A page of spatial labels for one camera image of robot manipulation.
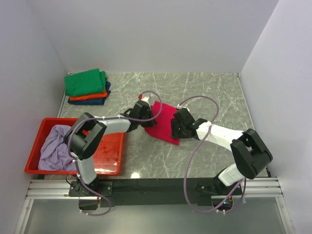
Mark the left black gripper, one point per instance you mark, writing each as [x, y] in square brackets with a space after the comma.
[148, 123]

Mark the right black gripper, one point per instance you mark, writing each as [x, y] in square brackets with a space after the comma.
[174, 133]

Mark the pink red t-shirt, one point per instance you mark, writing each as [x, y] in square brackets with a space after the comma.
[162, 129]

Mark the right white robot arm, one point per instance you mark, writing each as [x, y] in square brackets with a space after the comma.
[250, 153]

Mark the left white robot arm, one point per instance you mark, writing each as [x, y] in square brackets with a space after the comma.
[84, 137]

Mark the folded orange t-shirt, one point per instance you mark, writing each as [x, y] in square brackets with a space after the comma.
[90, 96]

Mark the folded navy t-shirt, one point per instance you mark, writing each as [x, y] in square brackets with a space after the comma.
[98, 101]

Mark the folded green t-shirt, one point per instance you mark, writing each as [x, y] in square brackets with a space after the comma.
[85, 83]

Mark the red plastic bin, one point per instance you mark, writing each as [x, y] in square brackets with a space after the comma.
[107, 158]

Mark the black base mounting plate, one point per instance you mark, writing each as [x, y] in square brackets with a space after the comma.
[148, 191]

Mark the lavender t-shirt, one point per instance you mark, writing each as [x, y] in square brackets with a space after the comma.
[53, 154]

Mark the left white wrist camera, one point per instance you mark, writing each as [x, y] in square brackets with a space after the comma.
[144, 98]

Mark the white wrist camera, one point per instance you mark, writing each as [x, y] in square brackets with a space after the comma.
[179, 106]
[144, 98]

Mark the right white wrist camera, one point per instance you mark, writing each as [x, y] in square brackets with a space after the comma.
[179, 106]

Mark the aluminium rail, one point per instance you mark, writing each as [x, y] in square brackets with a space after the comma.
[59, 189]

